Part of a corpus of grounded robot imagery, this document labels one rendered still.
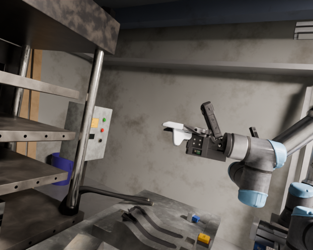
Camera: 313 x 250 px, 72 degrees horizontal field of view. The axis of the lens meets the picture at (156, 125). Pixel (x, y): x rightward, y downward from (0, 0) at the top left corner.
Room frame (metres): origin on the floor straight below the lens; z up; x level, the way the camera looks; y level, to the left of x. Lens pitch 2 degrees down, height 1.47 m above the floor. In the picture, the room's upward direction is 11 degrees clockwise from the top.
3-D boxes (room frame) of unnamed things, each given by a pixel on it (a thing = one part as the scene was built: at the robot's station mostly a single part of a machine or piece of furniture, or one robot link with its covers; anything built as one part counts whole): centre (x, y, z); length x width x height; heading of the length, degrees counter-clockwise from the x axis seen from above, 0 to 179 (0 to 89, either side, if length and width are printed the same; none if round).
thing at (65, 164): (3.81, 1.48, 0.27); 0.46 x 0.43 x 0.54; 149
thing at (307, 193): (1.16, -0.85, 1.20); 0.13 x 0.12 x 0.14; 124
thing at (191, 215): (1.49, -0.41, 0.83); 0.13 x 0.05 x 0.05; 54
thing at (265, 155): (0.62, -0.32, 1.43); 0.11 x 0.08 x 0.09; 85
